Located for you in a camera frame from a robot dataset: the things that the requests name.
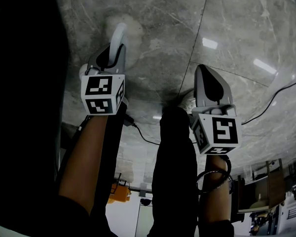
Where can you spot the white fluffy cleaning cloth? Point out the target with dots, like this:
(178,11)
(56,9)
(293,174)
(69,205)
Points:
(132,31)

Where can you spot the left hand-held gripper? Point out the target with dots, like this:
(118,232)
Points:
(101,92)

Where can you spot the person's left forearm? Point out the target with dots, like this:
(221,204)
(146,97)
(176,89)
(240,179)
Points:
(86,157)

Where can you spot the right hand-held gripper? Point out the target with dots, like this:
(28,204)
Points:
(222,132)

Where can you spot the person's left white shoe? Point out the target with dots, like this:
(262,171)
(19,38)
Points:
(82,71)

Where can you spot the person's right forearm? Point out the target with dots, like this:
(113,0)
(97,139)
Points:
(215,206)

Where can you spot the person's right white shoe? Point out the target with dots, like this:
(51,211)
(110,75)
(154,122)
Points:
(186,104)

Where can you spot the dark wrist bangle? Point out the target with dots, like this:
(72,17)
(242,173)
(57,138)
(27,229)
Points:
(199,179)

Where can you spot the orange machine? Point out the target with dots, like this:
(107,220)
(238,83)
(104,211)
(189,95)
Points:
(119,194)

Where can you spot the person's white shoe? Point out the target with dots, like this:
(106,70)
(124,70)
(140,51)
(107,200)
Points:
(82,71)
(186,104)

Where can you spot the black trousers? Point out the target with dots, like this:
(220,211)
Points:
(175,169)

